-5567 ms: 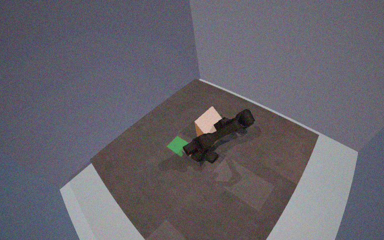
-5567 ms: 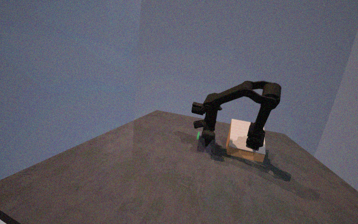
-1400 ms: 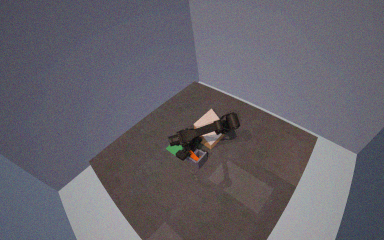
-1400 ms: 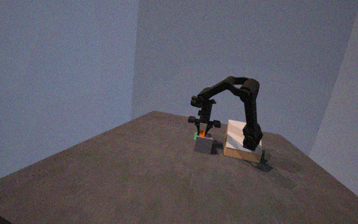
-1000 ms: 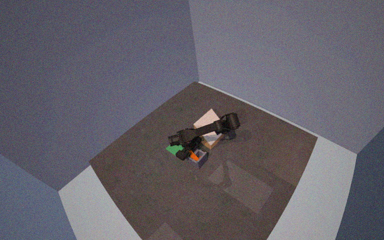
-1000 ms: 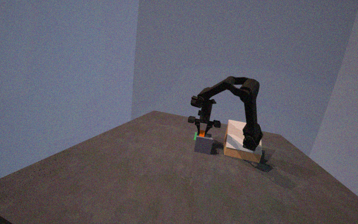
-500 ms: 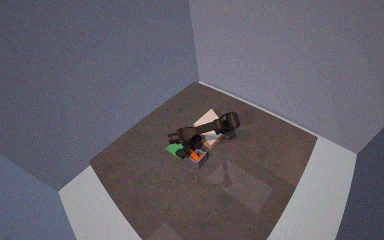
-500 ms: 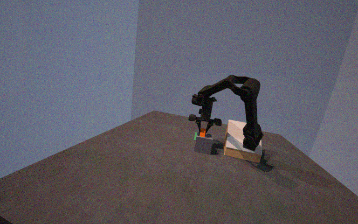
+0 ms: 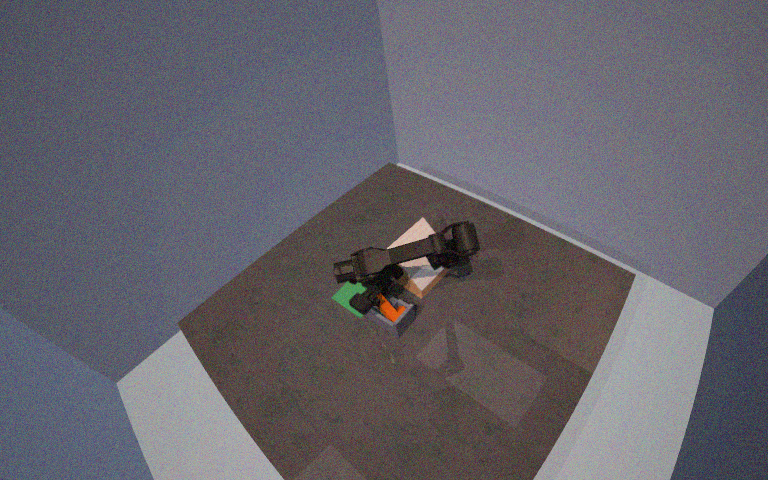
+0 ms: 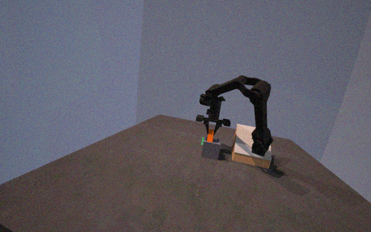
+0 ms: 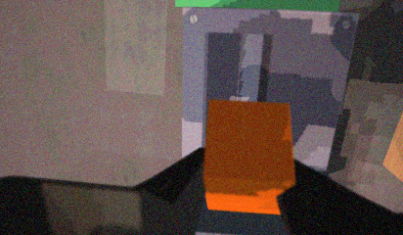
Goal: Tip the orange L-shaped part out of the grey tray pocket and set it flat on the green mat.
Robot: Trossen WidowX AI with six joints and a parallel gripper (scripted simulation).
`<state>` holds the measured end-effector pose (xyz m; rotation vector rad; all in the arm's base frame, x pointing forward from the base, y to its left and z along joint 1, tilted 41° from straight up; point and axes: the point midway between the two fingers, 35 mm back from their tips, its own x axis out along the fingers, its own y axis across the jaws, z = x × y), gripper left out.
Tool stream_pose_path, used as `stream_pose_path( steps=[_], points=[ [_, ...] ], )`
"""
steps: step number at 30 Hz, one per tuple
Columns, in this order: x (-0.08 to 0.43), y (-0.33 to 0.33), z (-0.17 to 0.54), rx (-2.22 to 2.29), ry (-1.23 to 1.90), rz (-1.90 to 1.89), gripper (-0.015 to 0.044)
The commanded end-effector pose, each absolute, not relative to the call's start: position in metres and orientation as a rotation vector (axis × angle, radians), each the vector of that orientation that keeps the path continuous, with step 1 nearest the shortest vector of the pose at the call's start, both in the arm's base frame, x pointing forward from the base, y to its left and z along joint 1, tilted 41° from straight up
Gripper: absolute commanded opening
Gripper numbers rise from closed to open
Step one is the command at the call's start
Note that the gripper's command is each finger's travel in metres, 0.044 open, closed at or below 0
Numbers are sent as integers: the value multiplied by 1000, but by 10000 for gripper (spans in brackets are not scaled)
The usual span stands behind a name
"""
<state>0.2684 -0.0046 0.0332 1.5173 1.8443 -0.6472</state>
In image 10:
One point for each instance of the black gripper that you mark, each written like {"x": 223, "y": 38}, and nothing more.
{"x": 213, "y": 117}

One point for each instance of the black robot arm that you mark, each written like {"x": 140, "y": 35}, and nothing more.
{"x": 258, "y": 95}

